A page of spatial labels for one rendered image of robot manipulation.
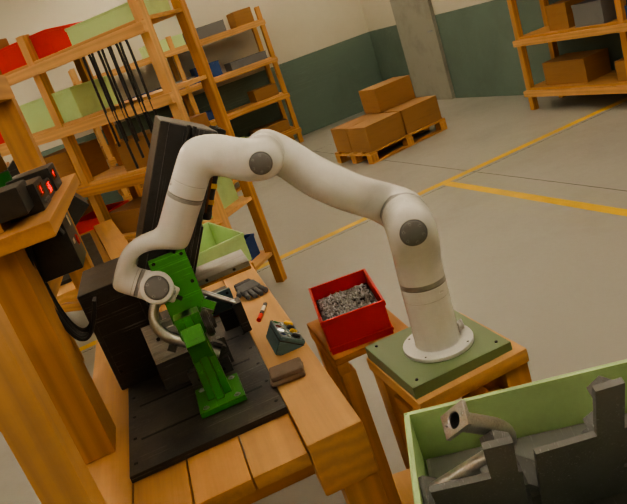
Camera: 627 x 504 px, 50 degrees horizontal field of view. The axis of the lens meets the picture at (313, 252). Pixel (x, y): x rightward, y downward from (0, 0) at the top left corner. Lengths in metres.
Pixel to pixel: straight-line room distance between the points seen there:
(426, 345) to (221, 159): 0.71
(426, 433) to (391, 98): 7.36
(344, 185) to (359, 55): 10.63
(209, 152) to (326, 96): 10.34
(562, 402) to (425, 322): 0.43
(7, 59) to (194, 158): 4.05
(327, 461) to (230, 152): 0.75
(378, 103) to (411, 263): 6.94
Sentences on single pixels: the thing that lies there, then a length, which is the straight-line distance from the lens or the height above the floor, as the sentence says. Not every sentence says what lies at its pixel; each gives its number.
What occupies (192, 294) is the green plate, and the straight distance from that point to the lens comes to 2.05.
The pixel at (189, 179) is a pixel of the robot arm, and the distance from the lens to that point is 1.62.
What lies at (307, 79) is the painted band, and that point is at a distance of 11.78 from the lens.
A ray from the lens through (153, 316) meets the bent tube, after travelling 2.02.
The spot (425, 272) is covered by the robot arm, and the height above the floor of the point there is 1.12.
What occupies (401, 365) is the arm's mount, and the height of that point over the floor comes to 0.88.
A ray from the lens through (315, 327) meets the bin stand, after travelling 2.34.
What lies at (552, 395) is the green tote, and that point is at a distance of 1.47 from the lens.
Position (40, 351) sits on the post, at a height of 1.23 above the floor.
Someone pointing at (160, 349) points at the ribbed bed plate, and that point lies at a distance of 2.09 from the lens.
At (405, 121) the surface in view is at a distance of 8.27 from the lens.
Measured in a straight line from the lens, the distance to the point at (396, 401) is 1.93.
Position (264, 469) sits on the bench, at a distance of 1.60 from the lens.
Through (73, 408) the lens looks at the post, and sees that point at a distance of 1.91.
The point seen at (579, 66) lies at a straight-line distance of 7.76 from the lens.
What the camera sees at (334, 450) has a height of 0.86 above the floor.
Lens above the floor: 1.77
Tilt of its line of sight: 18 degrees down
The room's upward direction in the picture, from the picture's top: 19 degrees counter-clockwise
